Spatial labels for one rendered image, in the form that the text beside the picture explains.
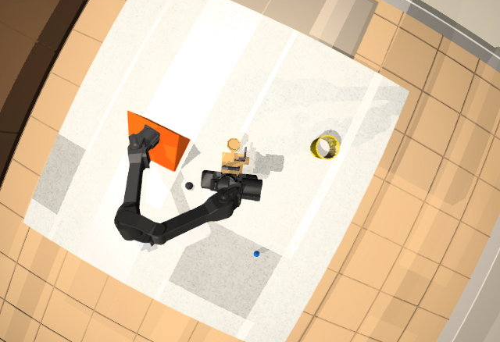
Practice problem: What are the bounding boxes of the yellow cup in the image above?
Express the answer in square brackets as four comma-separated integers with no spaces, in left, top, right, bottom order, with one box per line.
[310,135,339,160]

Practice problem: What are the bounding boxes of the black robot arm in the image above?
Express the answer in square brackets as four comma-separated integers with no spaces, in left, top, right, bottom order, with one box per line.
[114,124,263,245]

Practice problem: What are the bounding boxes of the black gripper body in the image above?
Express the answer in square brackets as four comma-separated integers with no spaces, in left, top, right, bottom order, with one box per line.
[201,170,258,190]

